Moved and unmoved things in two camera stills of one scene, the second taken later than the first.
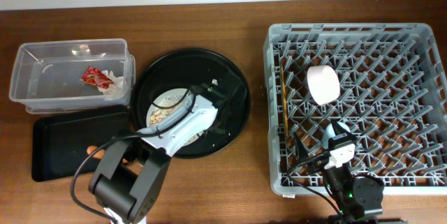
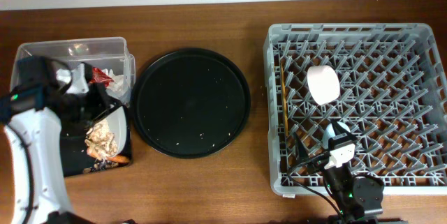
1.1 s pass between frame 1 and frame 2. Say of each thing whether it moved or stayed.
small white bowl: stayed
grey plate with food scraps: moved
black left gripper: moved
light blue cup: stayed
